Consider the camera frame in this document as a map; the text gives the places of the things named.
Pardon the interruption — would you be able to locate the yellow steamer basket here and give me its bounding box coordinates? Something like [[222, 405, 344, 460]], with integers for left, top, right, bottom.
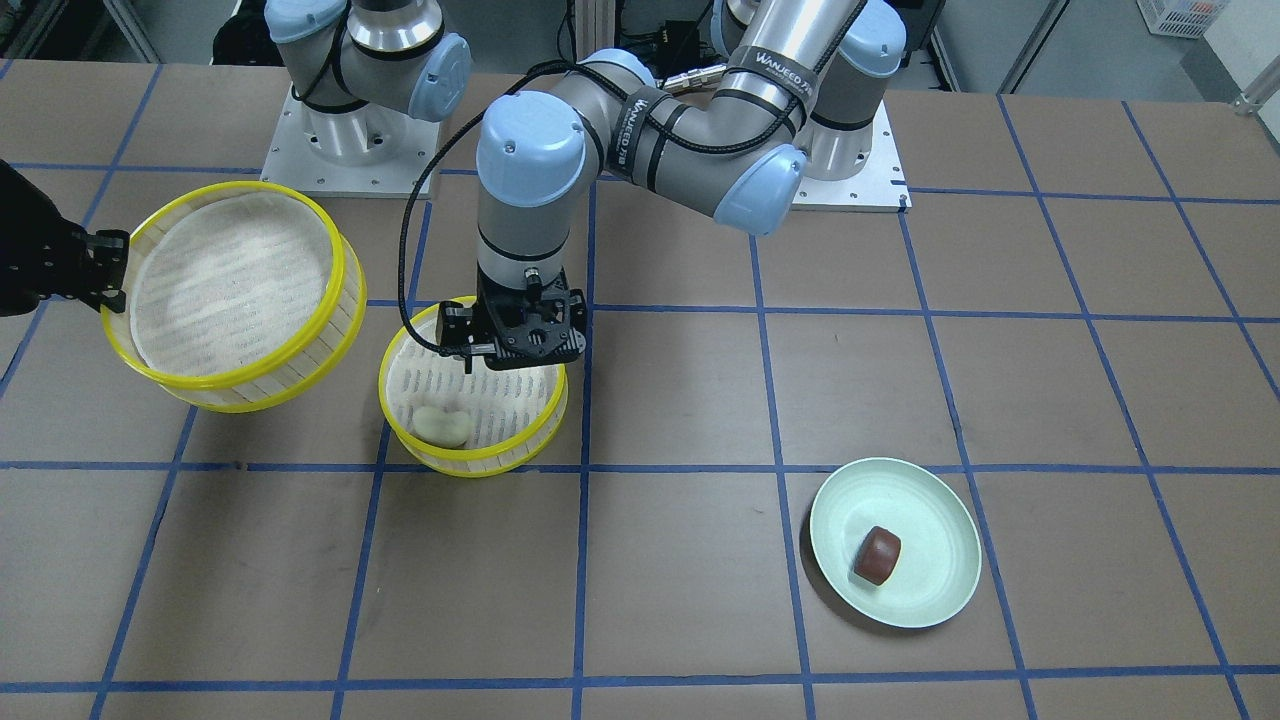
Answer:
[[100, 181, 369, 413], [378, 328, 570, 478]]

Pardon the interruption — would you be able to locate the light green plate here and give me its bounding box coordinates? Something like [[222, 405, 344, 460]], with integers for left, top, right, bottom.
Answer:
[[808, 457, 983, 629]]

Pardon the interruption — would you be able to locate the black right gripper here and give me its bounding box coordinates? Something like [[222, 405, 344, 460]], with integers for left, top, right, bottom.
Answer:
[[1, 161, 131, 316]]

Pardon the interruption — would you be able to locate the brown steamed bun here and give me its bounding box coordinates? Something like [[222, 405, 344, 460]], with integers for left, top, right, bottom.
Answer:
[[852, 525, 902, 587]]

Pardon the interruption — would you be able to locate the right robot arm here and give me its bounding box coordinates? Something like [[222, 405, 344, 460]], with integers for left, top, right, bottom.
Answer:
[[1, 1, 472, 316]]

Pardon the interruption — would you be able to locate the aluminium frame post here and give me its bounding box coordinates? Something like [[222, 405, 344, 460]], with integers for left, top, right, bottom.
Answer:
[[570, 0, 618, 61]]

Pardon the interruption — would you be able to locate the white steamed bun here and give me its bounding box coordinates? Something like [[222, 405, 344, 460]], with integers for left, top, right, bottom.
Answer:
[[410, 405, 474, 448]]

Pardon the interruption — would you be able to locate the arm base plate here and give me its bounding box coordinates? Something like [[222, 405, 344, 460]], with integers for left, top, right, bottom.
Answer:
[[791, 102, 913, 213], [260, 86, 461, 199]]

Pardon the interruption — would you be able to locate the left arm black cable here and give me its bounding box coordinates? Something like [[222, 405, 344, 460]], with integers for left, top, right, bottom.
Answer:
[[397, 60, 602, 351]]

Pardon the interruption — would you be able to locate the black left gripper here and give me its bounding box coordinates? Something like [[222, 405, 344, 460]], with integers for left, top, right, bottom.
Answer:
[[435, 270, 588, 372]]

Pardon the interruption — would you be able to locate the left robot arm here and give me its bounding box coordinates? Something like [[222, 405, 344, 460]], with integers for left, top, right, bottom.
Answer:
[[421, 1, 908, 372]]

